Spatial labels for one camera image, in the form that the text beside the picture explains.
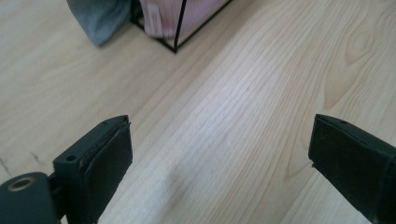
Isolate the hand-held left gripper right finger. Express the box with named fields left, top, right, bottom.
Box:
left=307, top=113, right=396, bottom=224

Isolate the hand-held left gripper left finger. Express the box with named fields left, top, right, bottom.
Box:
left=52, top=114, right=134, bottom=224

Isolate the grey cloth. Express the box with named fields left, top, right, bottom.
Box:
left=66, top=0, right=133, bottom=48

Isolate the black wire basket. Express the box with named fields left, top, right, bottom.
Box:
left=129, top=0, right=233, bottom=54

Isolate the pink cloth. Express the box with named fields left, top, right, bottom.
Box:
left=138, top=0, right=231, bottom=39

